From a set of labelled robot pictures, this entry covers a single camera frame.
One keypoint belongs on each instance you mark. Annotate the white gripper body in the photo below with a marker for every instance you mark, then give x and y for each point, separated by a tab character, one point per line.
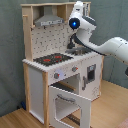
77	9

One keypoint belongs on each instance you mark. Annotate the black toy stovetop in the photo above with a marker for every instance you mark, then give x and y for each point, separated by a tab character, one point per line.
52	59

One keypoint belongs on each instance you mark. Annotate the grey range hood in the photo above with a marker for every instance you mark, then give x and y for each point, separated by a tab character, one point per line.
48	18

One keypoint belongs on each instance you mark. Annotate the black toy faucet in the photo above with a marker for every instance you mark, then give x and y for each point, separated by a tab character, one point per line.
72	41

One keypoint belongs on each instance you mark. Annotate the grey toy sink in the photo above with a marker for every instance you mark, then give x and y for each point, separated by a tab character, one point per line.
78	51

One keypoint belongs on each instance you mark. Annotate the white oven door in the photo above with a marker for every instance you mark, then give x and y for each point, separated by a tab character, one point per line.
62	103

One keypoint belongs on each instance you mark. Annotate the red stove knob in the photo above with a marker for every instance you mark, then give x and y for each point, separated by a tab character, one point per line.
74	69
56	75

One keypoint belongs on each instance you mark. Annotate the left red stove knob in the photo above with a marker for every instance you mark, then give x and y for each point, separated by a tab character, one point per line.
56	75

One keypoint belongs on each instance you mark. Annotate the wooden toy kitchen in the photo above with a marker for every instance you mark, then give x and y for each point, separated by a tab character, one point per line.
42	41

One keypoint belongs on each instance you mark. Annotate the right red stove knob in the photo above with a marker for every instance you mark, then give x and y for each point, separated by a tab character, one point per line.
74	69

